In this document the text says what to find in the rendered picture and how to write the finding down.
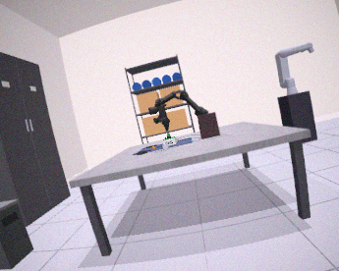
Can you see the blue work mat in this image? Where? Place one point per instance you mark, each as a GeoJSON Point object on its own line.
{"type": "Point", "coordinates": [179, 142]}

